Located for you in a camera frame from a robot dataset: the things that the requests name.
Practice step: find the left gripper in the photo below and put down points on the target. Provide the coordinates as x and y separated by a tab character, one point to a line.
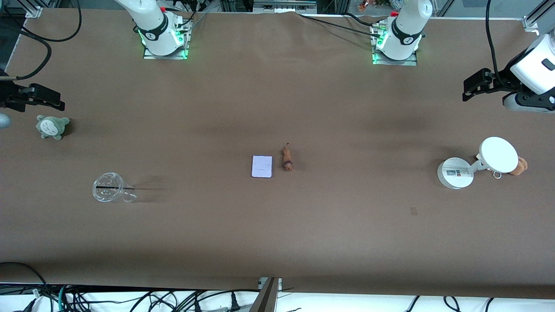
501	84

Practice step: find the brown lion statue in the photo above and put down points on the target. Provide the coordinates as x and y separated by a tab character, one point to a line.
286	159

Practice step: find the small lavender card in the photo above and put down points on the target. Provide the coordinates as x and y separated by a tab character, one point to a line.
262	167

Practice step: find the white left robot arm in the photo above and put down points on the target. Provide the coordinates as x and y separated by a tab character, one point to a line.
405	21

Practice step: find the grey totoro plush toy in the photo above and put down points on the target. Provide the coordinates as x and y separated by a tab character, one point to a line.
52	127

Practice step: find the white round stand lamp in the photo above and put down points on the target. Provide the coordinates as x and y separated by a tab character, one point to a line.
498	154

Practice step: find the clear plastic cup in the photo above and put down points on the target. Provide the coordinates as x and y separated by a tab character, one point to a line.
108	187

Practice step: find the orange background toy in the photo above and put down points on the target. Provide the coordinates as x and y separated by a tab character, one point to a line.
363	6

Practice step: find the aluminium frame corner profile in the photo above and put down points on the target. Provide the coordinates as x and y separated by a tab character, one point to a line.
32	9
535	19

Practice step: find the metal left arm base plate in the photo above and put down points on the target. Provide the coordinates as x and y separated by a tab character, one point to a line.
394	62

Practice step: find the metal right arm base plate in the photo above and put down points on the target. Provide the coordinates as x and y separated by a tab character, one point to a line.
182	47

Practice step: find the aluminium frame post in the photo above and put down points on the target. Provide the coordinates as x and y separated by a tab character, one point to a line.
266	299

